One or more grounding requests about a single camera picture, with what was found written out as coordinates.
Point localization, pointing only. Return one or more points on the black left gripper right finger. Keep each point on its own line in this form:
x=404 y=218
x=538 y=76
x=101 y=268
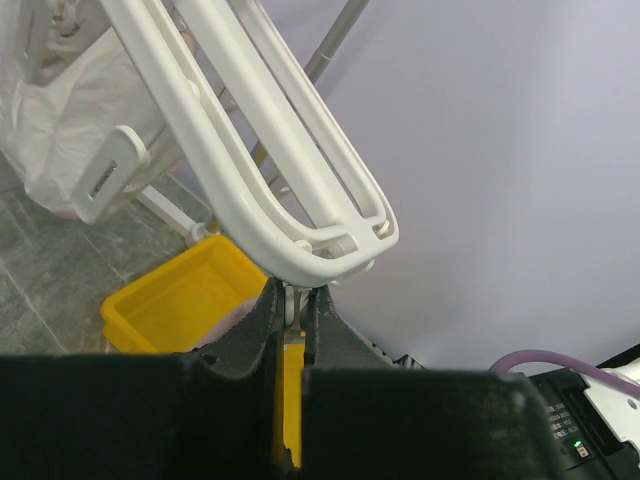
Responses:
x=365 y=419

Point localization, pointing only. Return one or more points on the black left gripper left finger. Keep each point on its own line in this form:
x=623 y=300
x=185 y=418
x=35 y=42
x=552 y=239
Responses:
x=75 y=417

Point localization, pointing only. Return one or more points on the white near-corner hanger clip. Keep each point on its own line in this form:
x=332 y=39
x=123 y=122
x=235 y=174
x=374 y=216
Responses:
x=295 y=312

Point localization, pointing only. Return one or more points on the white far-side hanger clip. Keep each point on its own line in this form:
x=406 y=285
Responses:
x=119 y=158

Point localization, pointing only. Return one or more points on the white plastic clip hanger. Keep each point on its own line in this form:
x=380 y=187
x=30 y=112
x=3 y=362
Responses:
x=216 y=141

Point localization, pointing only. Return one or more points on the white pink underwear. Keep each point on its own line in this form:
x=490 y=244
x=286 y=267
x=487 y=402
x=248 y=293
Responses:
x=86 y=86

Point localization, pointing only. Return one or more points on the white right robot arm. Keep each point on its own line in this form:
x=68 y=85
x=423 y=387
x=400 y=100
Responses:
x=595 y=424

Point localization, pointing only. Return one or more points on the yellow plastic tray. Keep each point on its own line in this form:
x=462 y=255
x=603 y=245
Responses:
x=190 y=310

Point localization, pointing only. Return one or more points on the white metal clothes rack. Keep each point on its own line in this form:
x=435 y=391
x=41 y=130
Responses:
x=292 y=122

